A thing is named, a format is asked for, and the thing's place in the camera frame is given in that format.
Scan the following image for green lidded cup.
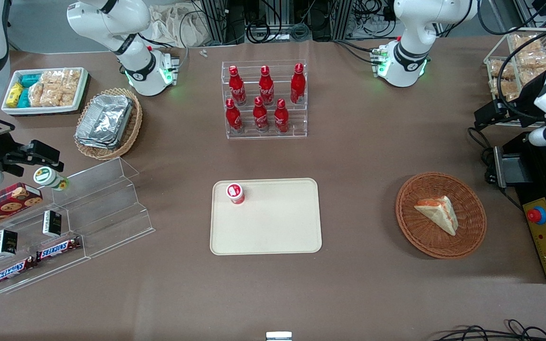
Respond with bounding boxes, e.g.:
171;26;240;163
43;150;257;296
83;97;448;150
33;166;70;192

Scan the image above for aluminium frame post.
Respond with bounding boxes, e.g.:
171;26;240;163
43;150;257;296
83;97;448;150
341;0;364;40
201;0;229;46

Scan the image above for round brown wicker basket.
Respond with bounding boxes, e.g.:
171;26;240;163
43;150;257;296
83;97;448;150
395;171;487;260

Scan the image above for black right arm base cable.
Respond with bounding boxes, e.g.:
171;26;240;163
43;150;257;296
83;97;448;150
136;9;207;72

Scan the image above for black arm base cable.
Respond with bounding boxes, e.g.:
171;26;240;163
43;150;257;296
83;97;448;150
136;9;207;72
333;39;382;65

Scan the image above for red cola bottle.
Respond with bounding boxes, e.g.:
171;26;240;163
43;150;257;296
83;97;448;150
290;63;306;105
228;65;247;106
273;98;290;134
253;96;270;133
225;98;244;134
258;65;275;106

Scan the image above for white rectangular snack tray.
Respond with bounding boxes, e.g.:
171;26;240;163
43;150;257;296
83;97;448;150
1;67;90;116

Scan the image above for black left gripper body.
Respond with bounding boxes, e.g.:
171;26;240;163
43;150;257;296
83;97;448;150
500;93;546;132

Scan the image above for Snickers chocolate bar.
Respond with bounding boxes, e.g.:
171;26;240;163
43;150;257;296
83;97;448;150
36;236;82;262
0;256;37;287

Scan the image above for clear rice cracker pack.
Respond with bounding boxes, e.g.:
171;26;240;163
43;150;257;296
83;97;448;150
28;82;46;108
40;71;64;108
60;69;82;107

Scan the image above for yellow snack pack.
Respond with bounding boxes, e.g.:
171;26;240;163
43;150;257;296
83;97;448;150
6;82;24;103

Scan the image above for clear acrylic bottle rack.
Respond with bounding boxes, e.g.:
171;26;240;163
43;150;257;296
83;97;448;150
220;60;308;140

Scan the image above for small black box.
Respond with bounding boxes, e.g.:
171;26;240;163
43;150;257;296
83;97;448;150
42;210;63;238
0;229;18;257

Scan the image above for clear fried snack pack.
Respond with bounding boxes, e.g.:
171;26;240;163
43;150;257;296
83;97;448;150
511;33;543;54
488;78;524;101
516;49;546;72
488;58;516;79

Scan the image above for clear acrylic snack box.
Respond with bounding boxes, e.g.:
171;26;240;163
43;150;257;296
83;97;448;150
483;27;546;127

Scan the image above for stack of foil trays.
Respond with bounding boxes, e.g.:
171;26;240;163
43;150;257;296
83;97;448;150
75;94;134;150

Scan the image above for grey metal bracket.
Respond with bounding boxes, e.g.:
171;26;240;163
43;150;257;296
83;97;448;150
493;145;535;188

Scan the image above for black coiled cable bundle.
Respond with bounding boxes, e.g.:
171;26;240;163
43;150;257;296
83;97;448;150
246;18;284;44

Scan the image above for red lidded cup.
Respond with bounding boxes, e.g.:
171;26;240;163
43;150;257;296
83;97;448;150
226;182;246;205

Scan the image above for beige serving tray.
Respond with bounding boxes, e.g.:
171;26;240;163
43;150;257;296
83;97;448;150
209;178;323;256

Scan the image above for red tartan cookie box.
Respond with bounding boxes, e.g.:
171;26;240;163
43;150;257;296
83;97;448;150
0;182;44;236

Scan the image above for black left arm base cable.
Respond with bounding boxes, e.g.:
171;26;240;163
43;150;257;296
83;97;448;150
333;39;382;65

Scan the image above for black cables at table edge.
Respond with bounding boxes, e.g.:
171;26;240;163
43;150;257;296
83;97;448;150
432;319;546;341

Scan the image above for white cloth bag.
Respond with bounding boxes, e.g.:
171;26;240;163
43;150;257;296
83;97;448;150
149;2;210;48

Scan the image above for black cable beside control box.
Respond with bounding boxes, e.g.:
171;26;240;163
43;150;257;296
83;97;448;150
467;127;525;211

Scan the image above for clear acrylic stepped shelf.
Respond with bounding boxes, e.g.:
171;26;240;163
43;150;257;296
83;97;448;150
0;157;156;295

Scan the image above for small oval wicker basket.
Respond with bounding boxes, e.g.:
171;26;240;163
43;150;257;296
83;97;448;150
73;87;144;161

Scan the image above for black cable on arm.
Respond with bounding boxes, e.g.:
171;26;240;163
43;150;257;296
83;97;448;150
497;32;546;120

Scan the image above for triangular wrapped sandwich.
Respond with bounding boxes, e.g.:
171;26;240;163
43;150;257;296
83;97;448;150
414;195;459;236

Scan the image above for black control box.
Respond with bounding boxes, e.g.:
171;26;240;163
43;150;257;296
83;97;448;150
493;132;546;285

